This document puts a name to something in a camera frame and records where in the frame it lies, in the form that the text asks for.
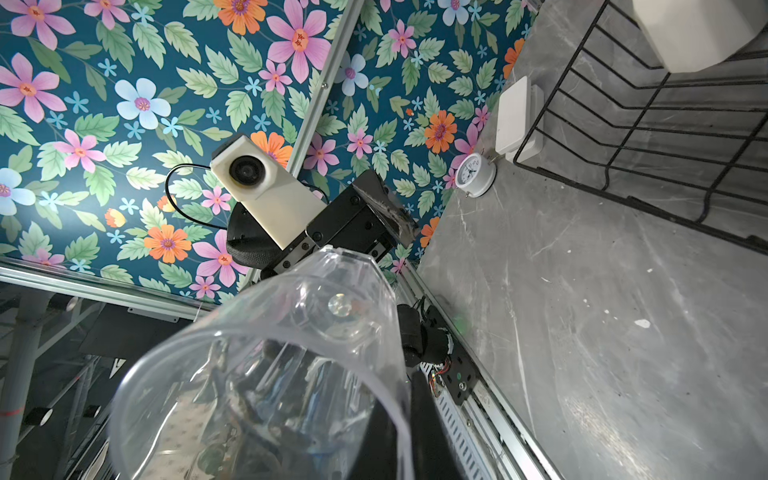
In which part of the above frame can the white round alarm clock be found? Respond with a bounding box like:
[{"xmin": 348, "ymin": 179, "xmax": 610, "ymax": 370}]
[{"xmin": 455, "ymin": 153, "xmax": 497, "ymax": 198}]

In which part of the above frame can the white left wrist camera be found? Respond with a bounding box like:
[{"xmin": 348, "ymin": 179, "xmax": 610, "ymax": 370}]
[{"xmin": 210, "ymin": 134, "xmax": 326, "ymax": 248}]

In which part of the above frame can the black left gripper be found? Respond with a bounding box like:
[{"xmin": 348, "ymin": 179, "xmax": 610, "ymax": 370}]
[{"xmin": 260, "ymin": 170, "xmax": 417, "ymax": 279}]

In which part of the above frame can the white rectangular box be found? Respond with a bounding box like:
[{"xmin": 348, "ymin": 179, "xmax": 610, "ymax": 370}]
[{"xmin": 495, "ymin": 76, "xmax": 544, "ymax": 163}]

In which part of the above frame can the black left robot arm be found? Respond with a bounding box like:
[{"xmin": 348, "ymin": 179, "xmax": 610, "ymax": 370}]
[{"xmin": 226, "ymin": 170, "xmax": 419, "ymax": 280}]

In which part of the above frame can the black wire dish rack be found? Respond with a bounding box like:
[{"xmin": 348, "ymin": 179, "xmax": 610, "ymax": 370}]
[{"xmin": 512, "ymin": 1, "xmax": 767, "ymax": 254}]

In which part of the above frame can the cream ceramic mug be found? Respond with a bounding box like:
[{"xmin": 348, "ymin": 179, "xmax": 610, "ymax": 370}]
[{"xmin": 632, "ymin": 0, "xmax": 767, "ymax": 74}]

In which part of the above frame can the clear glass cup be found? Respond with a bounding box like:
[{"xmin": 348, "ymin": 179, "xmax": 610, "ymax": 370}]
[{"xmin": 108, "ymin": 246, "xmax": 415, "ymax": 479}]

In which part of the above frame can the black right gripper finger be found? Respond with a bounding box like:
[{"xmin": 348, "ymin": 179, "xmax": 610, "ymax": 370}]
[{"xmin": 409, "ymin": 368, "xmax": 463, "ymax": 480}]

